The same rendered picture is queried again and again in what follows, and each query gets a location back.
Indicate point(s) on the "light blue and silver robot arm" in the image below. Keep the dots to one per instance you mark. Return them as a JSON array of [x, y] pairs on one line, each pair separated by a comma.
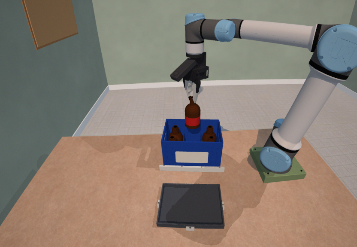
[[334, 58]]

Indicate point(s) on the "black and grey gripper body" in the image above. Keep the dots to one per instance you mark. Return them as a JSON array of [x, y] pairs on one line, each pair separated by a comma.
[[200, 69]]

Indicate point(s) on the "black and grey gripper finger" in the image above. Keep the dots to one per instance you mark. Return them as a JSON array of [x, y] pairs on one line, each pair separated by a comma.
[[188, 87], [197, 89]]

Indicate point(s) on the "blue plastic crate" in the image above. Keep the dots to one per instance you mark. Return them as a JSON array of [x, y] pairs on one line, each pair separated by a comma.
[[191, 151]]

